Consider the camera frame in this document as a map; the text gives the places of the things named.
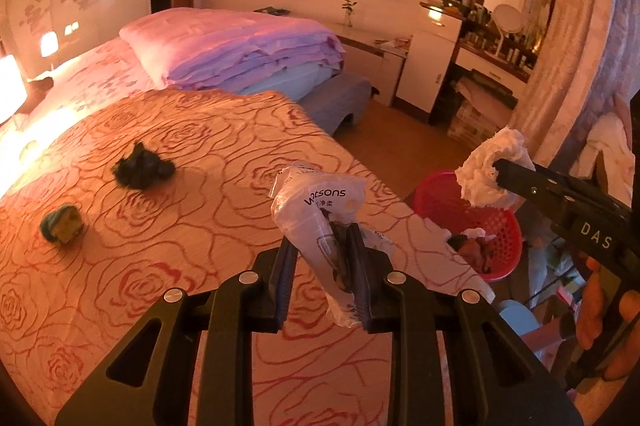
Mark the rose in vase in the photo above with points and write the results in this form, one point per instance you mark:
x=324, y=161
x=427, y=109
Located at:
x=347, y=5

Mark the white table lamp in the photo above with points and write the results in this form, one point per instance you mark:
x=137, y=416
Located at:
x=48, y=43

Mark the white cabinet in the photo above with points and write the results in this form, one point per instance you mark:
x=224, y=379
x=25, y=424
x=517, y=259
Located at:
x=425, y=60

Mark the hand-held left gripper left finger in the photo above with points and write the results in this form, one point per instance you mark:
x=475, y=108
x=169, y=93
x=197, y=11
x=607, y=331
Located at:
x=286, y=286

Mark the round standing mirror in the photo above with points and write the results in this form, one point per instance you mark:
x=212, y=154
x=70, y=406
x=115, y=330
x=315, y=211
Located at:
x=507, y=18

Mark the white tissue wad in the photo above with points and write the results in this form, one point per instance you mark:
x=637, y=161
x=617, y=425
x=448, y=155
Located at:
x=480, y=171

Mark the red plastic basket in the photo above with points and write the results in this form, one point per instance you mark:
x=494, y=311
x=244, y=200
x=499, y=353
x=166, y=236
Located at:
x=440, y=201

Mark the dressing table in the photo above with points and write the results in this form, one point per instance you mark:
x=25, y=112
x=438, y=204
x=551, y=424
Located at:
x=490, y=68

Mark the patterned curtain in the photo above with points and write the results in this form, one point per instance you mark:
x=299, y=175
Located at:
x=575, y=30

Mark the low white console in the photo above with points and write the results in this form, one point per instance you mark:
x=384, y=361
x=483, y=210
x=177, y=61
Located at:
x=370, y=65

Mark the pale floral bed sheet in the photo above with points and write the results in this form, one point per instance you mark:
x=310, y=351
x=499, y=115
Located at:
x=100, y=70

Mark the stack of boxes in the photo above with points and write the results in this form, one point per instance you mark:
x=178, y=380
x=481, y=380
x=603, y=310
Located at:
x=480, y=110

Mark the white cloth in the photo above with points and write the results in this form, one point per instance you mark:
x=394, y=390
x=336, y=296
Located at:
x=607, y=150

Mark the white printed plastic bag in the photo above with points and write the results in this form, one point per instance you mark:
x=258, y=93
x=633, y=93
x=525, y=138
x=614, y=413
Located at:
x=320, y=201

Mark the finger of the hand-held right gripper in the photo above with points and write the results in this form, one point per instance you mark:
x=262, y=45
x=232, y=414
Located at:
x=525, y=183

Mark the brown crumpled bag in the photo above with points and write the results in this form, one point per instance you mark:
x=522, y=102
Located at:
x=475, y=253

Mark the grey bed base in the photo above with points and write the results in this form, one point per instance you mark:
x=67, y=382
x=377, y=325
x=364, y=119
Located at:
x=335, y=100

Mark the person's right hand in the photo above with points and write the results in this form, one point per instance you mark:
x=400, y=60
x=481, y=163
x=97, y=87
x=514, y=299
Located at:
x=589, y=301

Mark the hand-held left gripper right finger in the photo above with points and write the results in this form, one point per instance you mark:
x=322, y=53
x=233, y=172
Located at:
x=361, y=286

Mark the row of cosmetic bottles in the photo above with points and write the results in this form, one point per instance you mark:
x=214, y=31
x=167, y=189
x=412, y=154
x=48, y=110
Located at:
x=470, y=5

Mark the folded pink quilt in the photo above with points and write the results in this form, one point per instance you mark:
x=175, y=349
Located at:
x=225, y=40

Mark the folded light blue quilt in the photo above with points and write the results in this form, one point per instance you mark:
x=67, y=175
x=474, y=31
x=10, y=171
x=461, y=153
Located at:
x=285, y=80

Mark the white wall switch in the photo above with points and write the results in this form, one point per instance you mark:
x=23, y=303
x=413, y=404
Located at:
x=72, y=27

